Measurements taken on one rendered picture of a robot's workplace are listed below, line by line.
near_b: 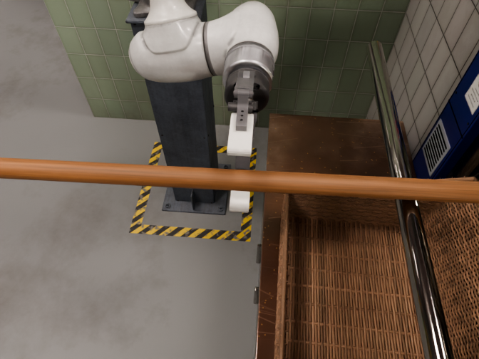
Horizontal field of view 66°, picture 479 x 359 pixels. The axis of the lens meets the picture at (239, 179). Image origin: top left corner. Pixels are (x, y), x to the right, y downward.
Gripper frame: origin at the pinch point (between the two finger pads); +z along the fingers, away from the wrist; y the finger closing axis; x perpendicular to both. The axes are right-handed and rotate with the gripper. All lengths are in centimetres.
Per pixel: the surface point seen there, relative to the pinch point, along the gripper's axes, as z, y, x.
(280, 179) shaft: 0.8, -1.6, -5.6
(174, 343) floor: -2, 119, 26
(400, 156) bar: -7.1, 1.4, -24.0
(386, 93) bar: -21.3, 1.4, -24.2
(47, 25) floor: -221, 120, 163
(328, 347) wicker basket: 8, 60, -24
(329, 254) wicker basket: -18, 60, -26
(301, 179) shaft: 0.7, -1.6, -8.5
